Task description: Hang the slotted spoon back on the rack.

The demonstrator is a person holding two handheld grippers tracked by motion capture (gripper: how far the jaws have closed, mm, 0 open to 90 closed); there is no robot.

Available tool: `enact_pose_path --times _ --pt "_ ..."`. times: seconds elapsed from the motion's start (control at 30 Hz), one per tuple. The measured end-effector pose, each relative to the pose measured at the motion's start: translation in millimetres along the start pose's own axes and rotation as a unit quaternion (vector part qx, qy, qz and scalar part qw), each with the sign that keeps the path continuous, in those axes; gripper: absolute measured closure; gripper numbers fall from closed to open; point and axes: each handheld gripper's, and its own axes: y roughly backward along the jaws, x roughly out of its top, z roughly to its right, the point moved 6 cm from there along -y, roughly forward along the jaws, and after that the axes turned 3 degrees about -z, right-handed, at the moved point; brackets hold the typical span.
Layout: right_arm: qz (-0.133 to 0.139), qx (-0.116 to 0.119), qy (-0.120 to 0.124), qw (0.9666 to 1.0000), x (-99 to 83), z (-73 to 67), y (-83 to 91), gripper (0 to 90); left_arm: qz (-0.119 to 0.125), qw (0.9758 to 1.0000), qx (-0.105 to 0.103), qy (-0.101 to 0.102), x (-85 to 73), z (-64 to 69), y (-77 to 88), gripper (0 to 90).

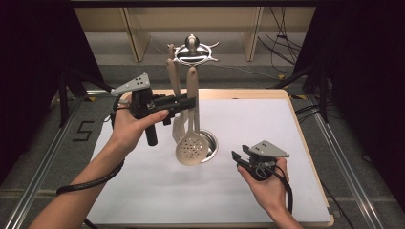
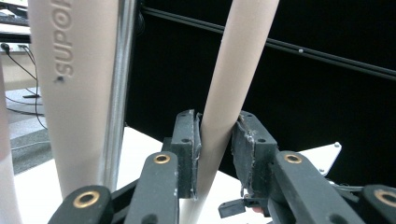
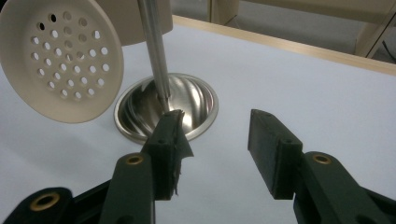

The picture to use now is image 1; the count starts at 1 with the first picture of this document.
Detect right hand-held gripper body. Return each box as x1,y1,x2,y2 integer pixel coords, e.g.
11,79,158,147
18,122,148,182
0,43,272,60
242,140,290,183

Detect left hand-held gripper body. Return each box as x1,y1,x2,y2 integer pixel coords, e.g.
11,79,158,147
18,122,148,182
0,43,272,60
110,72,171,147

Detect beige slotted turner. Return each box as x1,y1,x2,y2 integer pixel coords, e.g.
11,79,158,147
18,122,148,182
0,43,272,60
166,58,189,145

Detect beige perforated skimmer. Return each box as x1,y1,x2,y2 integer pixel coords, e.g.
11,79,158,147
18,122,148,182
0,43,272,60
175,66,210,167

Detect metal utensil rack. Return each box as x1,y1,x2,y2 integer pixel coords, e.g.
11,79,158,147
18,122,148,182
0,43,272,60
168,33,221,165

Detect person's left hand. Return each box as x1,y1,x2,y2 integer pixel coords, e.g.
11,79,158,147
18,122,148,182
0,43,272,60
109,107,170,155

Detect person's right hand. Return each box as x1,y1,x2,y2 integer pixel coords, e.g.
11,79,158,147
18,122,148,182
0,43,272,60
237,157,290,215

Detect white paper sheet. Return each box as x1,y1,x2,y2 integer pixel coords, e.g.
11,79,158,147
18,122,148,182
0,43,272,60
86,98,332,223

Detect black tripod stand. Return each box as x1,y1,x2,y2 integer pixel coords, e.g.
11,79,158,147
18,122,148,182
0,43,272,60
266,63,330,124
56,68,119,128

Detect black curtain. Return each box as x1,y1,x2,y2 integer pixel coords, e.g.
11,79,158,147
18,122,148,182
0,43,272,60
292,0,405,211
0,0,106,185

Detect right hand-held gripper black cable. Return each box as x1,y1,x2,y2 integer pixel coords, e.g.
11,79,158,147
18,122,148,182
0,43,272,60
269,164,294,215

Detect hand-held gripper black cable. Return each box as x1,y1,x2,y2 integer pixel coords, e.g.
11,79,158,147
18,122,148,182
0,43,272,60
55,94,133,197
269,164,294,215

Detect thin white floor cable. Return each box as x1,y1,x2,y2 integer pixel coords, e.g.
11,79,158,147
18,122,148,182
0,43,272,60
214,64,282,81

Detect aluminium floor rail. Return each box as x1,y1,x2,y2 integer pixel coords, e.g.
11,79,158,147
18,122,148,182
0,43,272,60
306,94,383,229
3,90,89,229

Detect left hand-held gripper black cable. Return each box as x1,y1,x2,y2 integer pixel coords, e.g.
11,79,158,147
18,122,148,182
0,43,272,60
55,94,133,197

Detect black floor cables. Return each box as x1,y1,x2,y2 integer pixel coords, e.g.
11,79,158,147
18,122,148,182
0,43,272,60
257,6,304,74

